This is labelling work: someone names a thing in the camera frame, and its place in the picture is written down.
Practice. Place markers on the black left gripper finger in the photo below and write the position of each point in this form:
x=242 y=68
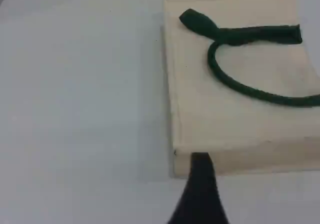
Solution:
x=200 y=196

